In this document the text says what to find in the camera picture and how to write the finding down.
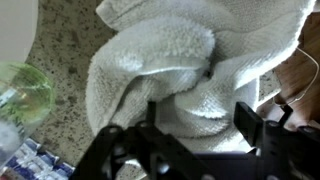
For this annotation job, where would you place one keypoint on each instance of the white oval sink basin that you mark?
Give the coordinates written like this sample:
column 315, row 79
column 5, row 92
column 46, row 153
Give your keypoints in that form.
column 15, row 26

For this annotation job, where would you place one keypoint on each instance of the beige granite topped vanity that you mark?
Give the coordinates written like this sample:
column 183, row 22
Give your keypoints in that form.
column 63, row 43

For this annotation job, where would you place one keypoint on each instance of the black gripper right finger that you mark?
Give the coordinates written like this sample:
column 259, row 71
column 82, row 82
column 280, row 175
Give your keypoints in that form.
column 286, row 153

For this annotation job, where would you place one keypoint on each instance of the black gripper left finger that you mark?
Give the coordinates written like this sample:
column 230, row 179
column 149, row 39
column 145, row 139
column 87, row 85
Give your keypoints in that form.
column 133, row 153

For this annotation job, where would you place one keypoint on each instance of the white terry cloth towel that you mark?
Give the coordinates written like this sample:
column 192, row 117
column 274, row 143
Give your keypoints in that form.
column 173, row 43

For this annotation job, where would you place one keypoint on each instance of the clear green soap pump bottle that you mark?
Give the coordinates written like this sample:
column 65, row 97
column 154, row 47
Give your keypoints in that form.
column 23, row 96

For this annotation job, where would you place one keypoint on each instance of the blue white sachet strip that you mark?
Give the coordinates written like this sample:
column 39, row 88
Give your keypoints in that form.
column 36, row 163

